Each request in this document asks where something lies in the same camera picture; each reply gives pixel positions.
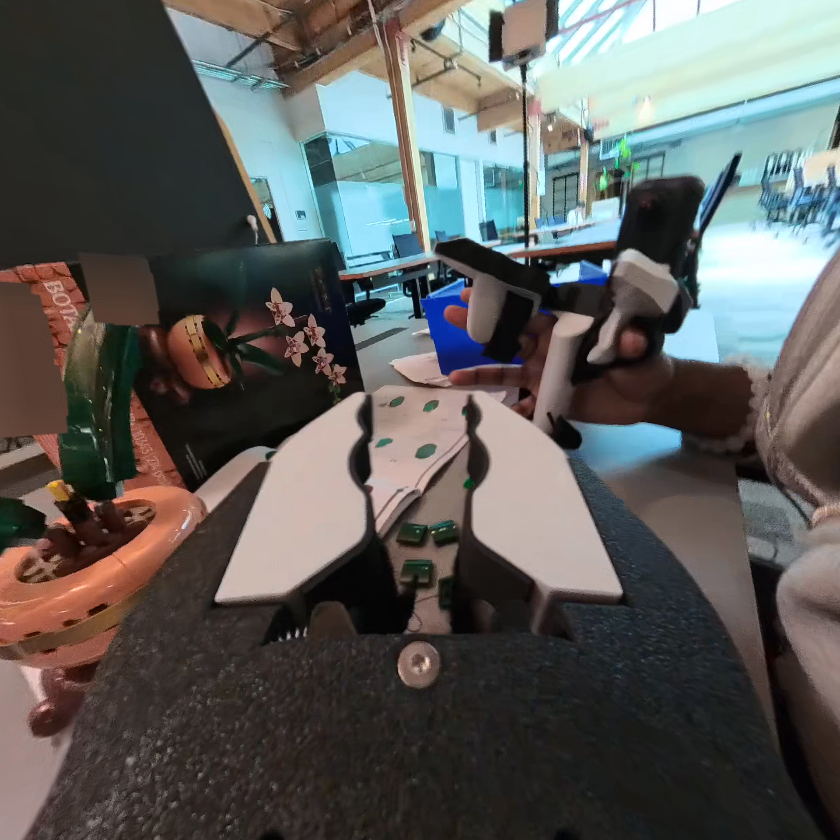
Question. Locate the black orchid print box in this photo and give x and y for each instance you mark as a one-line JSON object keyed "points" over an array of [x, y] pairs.
{"points": [[262, 407]]}

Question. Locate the black office chair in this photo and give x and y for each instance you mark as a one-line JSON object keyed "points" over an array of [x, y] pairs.
{"points": [[361, 308]]}

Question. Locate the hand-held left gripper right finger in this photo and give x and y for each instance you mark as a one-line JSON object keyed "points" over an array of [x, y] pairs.
{"points": [[538, 518]]}

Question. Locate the black monitor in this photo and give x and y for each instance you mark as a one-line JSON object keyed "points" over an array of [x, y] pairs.
{"points": [[718, 197]]}

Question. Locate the black divider panel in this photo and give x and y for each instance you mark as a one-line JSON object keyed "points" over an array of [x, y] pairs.
{"points": [[98, 131]]}

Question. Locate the long wooden office desk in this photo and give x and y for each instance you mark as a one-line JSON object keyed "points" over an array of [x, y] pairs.
{"points": [[564, 244], [387, 266]]}

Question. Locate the blue plastic bin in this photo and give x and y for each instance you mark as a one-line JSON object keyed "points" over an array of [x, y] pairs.
{"points": [[436, 351]]}

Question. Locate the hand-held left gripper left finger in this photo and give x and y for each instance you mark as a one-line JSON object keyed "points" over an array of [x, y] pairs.
{"points": [[302, 512]]}

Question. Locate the brown bonsai pot model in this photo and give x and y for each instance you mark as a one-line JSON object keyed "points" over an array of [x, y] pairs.
{"points": [[98, 564]]}

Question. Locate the hanging green plant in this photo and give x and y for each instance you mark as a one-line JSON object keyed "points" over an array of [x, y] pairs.
{"points": [[623, 154]]}

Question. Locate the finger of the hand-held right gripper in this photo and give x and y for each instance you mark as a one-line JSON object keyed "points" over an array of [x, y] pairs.
{"points": [[487, 312], [492, 262]]}

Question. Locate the person's right hand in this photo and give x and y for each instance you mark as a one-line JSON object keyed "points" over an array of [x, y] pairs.
{"points": [[630, 394]]}

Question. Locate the white paper sheet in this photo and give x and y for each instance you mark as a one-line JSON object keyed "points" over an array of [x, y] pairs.
{"points": [[420, 369]]}

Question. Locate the row of black office chairs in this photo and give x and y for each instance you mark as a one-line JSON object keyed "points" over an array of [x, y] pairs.
{"points": [[787, 184]]}

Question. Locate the instruction booklet with pot picture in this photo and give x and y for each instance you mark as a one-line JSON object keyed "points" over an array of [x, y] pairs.
{"points": [[229, 474]]}

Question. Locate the blue office chair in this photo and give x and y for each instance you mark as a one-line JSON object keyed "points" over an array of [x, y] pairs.
{"points": [[407, 246], [489, 231]]}

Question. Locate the thick open instruction booklet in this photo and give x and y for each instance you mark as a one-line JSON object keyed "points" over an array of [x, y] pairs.
{"points": [[407, 426]]}

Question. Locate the wooden support post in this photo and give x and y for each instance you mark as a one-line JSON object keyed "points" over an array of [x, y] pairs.
{"points": [[407, 131]]}

